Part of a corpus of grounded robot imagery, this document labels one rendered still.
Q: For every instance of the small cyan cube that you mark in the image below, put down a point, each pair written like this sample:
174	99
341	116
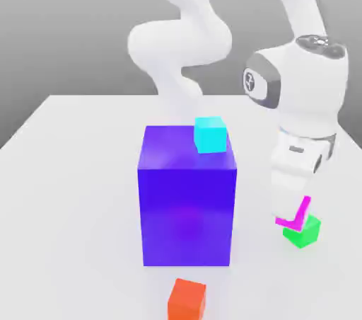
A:
210	136

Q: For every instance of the small orange cube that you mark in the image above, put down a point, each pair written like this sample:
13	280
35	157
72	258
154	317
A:
186	300

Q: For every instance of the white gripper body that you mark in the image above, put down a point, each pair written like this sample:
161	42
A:
287	189

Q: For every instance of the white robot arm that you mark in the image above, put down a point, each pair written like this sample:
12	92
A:
311	85

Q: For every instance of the small green cube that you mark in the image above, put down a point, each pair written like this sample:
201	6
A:
306	233

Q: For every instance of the large purple box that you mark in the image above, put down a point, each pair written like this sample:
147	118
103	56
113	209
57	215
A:
186	212

